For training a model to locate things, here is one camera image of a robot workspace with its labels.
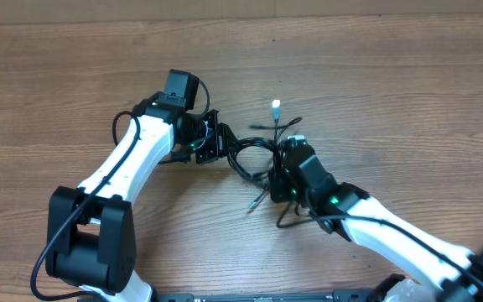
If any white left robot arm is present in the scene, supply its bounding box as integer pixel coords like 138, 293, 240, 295
37, 100, 223, 301

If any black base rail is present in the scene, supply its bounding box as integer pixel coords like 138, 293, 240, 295
77, 288, 377, 302

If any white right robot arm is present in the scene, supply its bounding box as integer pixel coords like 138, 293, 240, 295
269, 164, 483, 301

